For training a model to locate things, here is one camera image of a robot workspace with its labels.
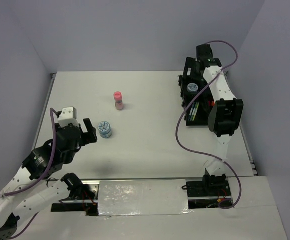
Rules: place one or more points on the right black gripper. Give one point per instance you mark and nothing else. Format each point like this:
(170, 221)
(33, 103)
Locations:
(189, 63)

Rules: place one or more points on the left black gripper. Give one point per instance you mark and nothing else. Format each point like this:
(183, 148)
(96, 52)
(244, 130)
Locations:
(90, 136)

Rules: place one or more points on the blue glitter jar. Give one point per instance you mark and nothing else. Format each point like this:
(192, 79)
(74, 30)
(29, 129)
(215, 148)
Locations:
(105, 129)
(192, 87)

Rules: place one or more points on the pink glitter bottle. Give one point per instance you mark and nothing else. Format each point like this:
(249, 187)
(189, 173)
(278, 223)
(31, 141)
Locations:
(118, 98)

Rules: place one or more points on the yellow green pen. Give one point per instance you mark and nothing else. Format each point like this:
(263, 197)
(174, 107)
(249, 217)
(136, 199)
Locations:
(196, 110)

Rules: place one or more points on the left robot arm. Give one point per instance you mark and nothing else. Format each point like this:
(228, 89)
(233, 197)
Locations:
(16, 206)

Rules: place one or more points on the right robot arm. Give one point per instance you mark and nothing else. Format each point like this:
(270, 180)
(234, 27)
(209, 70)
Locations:
(226, 114)

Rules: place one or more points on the black divided organizer tray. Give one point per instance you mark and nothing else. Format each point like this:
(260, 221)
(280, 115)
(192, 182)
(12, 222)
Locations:
(198, 113)

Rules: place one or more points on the silver foil tape strip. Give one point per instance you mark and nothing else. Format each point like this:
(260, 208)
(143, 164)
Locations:
(142, 198)

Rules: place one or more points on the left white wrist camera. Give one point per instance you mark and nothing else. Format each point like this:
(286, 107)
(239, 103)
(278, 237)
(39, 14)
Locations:
(68, 116)

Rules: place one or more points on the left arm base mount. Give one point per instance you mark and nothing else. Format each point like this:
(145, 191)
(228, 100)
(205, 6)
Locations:
(82, 198)

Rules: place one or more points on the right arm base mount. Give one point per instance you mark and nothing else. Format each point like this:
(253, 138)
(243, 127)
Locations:
(210, 195)

